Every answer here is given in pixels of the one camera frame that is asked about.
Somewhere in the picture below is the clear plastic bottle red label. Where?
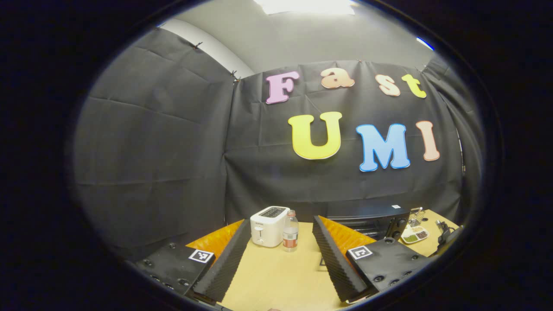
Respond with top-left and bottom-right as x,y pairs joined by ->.
283,209 -> 299,253

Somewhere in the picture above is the black backdrop cloth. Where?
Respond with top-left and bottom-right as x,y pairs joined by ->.
71,28 -> 484,260

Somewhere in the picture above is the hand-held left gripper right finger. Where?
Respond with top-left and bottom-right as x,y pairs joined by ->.
312,215 -> 431,302

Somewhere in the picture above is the large ceiling light panel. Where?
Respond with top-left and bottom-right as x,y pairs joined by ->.
253,0 -> 357,16

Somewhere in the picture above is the white divided dish of beans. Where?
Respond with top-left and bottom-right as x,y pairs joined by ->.
400,225 -> 430,245

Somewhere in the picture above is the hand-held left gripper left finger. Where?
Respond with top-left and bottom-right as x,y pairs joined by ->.
134,219 -> 252,303

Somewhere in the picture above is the metal wire basket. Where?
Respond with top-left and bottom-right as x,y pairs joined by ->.
408,207 -> 425,228

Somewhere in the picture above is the black electric oven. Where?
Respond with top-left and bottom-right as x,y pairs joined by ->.
322,202 -> 411,241

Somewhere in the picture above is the white toaster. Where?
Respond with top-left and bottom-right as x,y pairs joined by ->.
250,206 -> 290,248

